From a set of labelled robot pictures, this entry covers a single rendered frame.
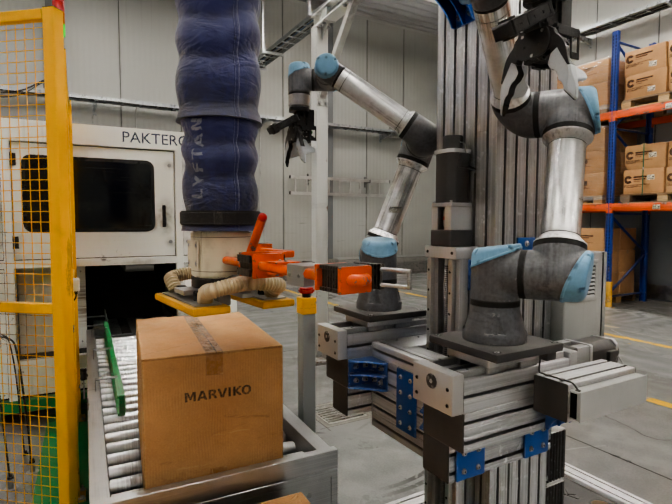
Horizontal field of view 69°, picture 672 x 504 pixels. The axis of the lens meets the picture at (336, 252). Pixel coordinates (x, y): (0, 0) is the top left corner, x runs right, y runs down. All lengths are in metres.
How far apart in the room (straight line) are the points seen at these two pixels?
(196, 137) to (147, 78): 9.25
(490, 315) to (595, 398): 0.29
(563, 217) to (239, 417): 1.04
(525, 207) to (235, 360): 0.96
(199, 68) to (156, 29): 9.55
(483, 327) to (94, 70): 9.81
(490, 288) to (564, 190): 0.28
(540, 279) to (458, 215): 0.37
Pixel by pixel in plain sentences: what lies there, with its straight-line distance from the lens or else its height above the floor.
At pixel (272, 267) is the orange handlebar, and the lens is 1.11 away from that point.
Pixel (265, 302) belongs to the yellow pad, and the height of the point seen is 1.11.
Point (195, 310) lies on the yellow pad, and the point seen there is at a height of 1.11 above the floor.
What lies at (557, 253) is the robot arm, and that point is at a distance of 1.19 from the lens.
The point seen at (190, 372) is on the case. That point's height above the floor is 0.90.
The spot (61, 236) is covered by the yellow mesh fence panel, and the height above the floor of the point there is 1.27.
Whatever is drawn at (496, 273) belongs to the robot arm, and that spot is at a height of 1.20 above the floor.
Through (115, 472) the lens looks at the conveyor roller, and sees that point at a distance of 1.82.
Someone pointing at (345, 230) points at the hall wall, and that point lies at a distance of 11.80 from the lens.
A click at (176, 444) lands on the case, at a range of 1.55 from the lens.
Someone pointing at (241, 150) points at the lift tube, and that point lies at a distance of 1.38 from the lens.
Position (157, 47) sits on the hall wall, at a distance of 10.84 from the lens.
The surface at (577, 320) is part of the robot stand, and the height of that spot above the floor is 1.03.
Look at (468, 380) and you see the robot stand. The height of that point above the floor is 0.98.
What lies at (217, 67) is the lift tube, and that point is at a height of 1.72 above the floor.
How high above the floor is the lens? 1.32
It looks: 4 degrees down
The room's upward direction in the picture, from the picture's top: straight up
